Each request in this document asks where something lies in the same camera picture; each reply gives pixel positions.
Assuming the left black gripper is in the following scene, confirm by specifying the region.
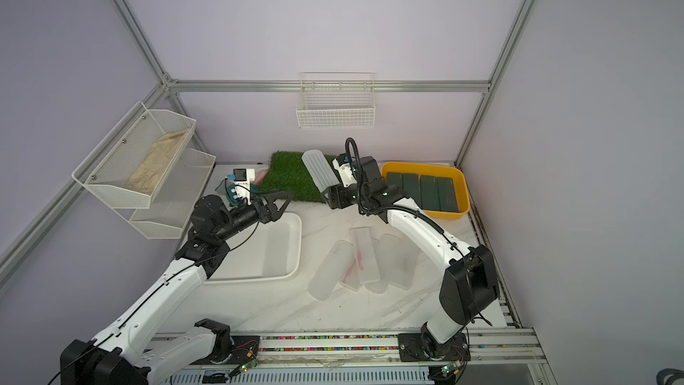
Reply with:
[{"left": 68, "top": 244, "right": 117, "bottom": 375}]
[{"left": 217, "top": 191, "right": 294, "bottom": 243}]

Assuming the white plastic storage box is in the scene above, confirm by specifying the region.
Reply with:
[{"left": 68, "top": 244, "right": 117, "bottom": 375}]
[{"left": 207, "top": 212, "right": 302, "bottom": 284}]

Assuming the yellow plastic storage box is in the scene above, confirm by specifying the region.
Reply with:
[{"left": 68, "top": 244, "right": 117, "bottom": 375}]
[{"left": 381, "top": 162, "right": 471, "bottom": 220}]

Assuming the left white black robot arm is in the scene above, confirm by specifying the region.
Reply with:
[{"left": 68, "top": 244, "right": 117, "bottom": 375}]
[{"left": 55, "top": 191, "right": 295, "bottom": 384}]

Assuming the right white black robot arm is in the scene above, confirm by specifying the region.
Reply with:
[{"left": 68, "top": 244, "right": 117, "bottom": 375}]
[{"left": 308, "top": 154, "right": 500, "bottom": 349}]

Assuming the pink object behind box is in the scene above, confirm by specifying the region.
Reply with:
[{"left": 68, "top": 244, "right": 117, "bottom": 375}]
[{"left": 254, "top": 169, "right": 268, "bottom": 185}]

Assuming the clear pencil case with pink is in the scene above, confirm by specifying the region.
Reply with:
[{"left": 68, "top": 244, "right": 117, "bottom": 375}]
[{"left": 340, "top": 251, "right": 362, "bottom": 292}]

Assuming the green artificial grass mat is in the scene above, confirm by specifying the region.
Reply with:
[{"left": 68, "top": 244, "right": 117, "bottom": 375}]
[{"left": 256, "top": 151, "right": 324, "bottom": 203}]

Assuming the green rubber glove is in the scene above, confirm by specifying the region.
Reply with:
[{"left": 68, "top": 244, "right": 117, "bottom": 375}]
[{"left": 216, "top": 178, "right": 242, "bottom": 207}]

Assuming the lower white mesh shelf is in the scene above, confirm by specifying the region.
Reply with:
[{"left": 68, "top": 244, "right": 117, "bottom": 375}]
[{"left": 126, "top": 148, "right": 216, "bottom": 240}]

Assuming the white mesh shelf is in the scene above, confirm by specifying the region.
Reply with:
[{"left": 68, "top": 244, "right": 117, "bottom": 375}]
[
  {"left": 126, "top": 148, "right": 216, "bottom": 240},
  {"left": 72, "top": 102, "right": 196, "bottom": 210}
]

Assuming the beige cloth in shelf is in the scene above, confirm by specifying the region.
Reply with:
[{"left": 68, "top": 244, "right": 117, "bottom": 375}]
[{"left": 126, "top": 128, "right": 189, "bottom": 195}]

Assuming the upper white mesh shelf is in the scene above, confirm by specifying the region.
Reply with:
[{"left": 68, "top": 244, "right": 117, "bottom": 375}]
[{"left": 72, "top": 102, "right": 196, "bottom": 210}]

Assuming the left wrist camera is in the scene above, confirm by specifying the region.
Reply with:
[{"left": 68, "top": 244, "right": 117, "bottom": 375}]
[{"left": 226, "top": 169, "right": 256, "bottom": 207}]

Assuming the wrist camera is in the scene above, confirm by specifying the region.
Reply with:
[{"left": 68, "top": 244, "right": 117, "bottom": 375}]
[
  {"left": 226, "top": 169, "right": 256, "bottom": 207},
  {"left": 333, "top": 153, "right": 357, "bottom": 187}
]

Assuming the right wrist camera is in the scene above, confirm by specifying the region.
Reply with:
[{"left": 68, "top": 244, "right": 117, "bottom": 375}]
[{"left": 333, "top": 153, "right": 357, "bottom": 187}]

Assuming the white wire wall basket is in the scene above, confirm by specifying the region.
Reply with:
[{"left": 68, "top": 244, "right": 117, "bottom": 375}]
[{"left": 296, "top": 72, "right": 376, "bottom": 130}]

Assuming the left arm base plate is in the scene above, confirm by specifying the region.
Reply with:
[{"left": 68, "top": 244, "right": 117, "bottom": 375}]
[{"left": 194, "top": 335, "right": 261, "bottom": 365}]

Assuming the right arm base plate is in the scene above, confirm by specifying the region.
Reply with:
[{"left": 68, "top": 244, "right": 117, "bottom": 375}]
[{"left": 397, "top": 333, "right": 470, "bottom": 362}]

